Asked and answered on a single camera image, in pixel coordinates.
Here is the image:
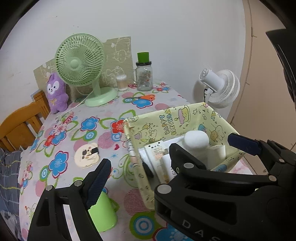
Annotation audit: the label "purple plush toy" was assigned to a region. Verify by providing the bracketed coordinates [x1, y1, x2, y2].
[46, 72, 69, 114]

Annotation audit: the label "cream round compact case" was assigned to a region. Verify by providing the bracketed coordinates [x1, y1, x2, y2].
[74, 143, 100, 168]

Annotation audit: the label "orange scissors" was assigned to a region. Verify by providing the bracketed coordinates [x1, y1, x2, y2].
[138, 94, 155, 101]

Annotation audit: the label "white standing fan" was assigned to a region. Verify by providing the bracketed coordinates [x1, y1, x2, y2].
[199, 68, 240, 108]

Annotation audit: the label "white box in bin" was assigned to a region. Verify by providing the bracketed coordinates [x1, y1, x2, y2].
[138, 136, 184, 183]

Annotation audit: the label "floral tablecloth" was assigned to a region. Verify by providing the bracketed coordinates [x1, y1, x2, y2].
[18, 81, 255, 241]

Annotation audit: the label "black headed key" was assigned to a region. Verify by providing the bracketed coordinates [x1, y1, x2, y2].
[142, 161, 154, 178]

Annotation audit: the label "white fan cable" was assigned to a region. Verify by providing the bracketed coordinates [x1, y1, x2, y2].
[69, 89, 95, 110]

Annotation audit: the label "yellow cartoon storage box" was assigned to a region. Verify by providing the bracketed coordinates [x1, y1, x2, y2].
[123, 102, 244, 210]

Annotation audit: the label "plaid grey bedding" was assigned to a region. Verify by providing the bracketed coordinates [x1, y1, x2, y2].
[0, 149, 22, 239]

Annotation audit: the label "cotton swab container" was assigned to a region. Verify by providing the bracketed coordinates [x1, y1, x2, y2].
[116, 74, 128, 91]

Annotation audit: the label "green rounded pad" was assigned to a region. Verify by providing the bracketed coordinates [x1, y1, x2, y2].
[88, 191, 119, 232]

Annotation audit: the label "white foam ball object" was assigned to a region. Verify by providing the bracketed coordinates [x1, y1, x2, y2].
[182, 131, 209, 157]

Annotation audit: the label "glass mason jar mug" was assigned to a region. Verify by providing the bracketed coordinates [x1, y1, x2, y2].
[135, 52, 153, 91]

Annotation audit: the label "green desk fan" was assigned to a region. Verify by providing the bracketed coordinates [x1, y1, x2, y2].
[55, 34, 118, 107]

